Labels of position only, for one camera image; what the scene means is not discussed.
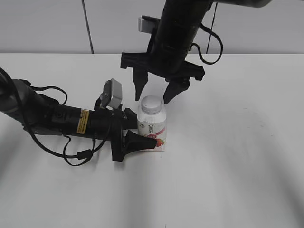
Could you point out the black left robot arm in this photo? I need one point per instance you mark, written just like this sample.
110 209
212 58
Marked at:
43 115

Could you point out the white screw cap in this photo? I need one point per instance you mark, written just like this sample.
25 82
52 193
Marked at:
151 104

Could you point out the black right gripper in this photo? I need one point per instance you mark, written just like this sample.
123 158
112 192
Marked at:
165 57

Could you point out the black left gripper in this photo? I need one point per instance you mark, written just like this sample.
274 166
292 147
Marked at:
107 126

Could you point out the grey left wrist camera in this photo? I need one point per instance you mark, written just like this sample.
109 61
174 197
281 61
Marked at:
112 94

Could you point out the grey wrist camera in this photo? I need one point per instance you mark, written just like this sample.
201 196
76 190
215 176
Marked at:
112 94
147 24

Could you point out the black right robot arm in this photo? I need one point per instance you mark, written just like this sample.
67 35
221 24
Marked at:
188 12

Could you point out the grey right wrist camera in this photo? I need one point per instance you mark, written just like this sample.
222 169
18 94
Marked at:
147 24

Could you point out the white yogurt carton bottle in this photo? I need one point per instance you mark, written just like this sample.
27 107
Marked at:
153 126

